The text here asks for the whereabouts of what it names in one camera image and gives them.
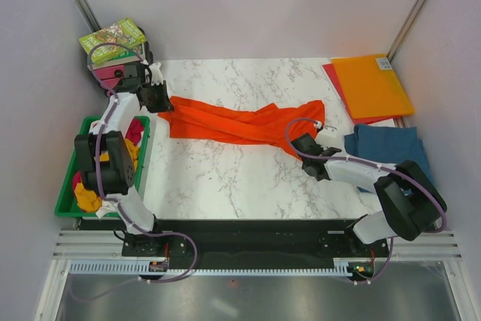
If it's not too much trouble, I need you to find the white slotted cable duct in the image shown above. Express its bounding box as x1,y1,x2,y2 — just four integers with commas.
68,258,352,277

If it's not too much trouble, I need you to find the right aluminium corner post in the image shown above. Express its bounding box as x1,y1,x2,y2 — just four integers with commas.
386,0,428,63

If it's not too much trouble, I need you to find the magenta t shirt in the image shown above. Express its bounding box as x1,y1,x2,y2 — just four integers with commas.
68,116,150,190

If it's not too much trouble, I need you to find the light green book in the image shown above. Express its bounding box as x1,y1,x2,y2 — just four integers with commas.
79,17,147,65

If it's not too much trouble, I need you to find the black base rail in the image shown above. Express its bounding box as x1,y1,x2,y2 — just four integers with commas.
122,220,389,268

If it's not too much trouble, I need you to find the orange plastic folder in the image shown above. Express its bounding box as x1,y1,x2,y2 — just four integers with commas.
332,54,415,119

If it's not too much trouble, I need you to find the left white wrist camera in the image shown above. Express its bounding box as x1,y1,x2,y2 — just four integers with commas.
145,62,164,86

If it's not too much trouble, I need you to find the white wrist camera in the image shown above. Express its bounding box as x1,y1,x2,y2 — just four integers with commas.
145,62,164,86
314,120,342,148

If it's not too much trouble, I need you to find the red plastic folder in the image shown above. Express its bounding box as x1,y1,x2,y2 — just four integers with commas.
322,63,393,125

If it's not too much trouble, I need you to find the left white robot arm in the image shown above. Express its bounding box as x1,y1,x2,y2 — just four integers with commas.
74,62,174,256

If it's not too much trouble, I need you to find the yellow t shirt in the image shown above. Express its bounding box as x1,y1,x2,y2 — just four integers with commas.
72,138,141,213

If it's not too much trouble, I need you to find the dark green book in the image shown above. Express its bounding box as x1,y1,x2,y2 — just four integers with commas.
87,44,146,70

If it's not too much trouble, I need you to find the black pink drawer unit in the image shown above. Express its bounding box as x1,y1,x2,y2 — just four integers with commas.
93,41,153,88

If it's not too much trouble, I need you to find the orange t shirt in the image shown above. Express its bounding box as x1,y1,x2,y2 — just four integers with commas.
158,96,325,156

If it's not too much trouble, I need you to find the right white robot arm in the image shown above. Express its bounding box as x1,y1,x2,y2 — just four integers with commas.
290,134,447,256

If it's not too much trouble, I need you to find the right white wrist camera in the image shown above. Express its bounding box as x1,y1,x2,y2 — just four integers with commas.
314,120,342,148

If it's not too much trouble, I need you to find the folded blue t shirt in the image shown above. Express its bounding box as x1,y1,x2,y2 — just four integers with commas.
343,124,434,183

